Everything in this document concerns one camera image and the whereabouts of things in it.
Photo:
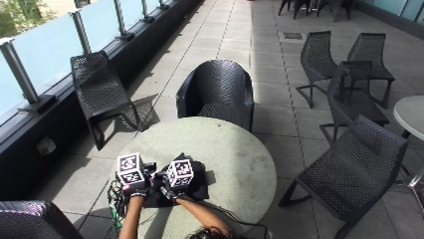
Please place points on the person's left hand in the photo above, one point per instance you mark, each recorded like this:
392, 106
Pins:
138, 191

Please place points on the person's right hand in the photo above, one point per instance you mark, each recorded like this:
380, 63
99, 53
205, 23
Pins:
162, 187

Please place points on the white marker cube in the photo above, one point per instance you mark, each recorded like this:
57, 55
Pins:
181, 172
129, 172

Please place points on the black cloth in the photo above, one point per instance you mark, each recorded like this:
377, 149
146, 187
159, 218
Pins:
199, 186

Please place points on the black perforated plastic chair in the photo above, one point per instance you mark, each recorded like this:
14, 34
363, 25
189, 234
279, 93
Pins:
102, 94
352, 96
315, 61
352, 172
369, 54

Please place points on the black woven tub armchair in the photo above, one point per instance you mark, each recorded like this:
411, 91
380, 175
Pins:
216, 91
33, 219

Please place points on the glass balcony railing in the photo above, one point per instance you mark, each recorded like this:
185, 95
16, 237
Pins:
48, 49

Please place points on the square floor drain cover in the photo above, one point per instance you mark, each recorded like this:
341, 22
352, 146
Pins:
292, 35

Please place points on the dark distant chair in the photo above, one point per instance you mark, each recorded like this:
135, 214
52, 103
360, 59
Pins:
295, 5
333, 6

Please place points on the grey round side table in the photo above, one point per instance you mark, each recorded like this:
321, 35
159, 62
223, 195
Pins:
411, 114

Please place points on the grey wall outlet cover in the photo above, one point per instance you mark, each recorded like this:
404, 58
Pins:
45, 146

